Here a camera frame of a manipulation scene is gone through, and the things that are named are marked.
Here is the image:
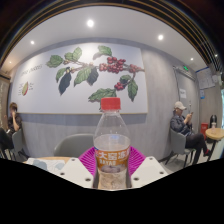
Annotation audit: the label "small white wall notice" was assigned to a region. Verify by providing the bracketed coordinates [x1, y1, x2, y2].
[179, 88, 188, 100]

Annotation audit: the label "coffee plant wall mural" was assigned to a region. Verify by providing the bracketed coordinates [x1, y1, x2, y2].
[9, 42, 149, 115]

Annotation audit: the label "black thermos jug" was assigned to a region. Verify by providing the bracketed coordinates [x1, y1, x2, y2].
[209, 114, 218, 130]

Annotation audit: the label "red box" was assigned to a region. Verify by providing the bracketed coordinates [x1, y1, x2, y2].
[199, 122, 209, 139]

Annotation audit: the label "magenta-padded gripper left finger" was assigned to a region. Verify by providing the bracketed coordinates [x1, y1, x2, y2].
[55, 145, 99, 190]

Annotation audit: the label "wooden wall cabinet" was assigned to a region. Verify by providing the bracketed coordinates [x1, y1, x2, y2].
[0, 74, 11, 132]

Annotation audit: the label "clear red-capped drink bottle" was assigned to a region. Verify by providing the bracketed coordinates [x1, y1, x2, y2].
[93, 97, 132, 190]

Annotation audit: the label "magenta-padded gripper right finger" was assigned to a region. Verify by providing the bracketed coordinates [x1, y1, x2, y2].
[125, 145, 169, 190]

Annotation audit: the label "small round wooden table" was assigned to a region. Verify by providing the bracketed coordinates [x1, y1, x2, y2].
[204, 127, 224, 163]

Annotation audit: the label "white wall notice board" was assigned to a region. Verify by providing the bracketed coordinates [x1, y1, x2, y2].
[195, 66, 216, 90]

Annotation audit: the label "round ceiling spotlights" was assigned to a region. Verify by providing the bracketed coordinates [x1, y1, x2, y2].
[29, 18, 219, 63]

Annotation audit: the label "person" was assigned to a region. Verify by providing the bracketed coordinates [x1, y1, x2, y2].
[0, 101, 24, 160]
[169, 101, 211, 165]

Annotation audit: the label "grey upholstered chair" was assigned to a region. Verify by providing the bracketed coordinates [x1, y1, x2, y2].
[53, 133, 96, 158]

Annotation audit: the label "grey chair with dark legs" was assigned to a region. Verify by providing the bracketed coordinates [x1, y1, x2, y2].
[165, 128, 196, 166]
[11, 129, 30, 161]

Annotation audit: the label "white printed paper sheet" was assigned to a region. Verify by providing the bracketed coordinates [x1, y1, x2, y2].
[25, 157, 66, 174]

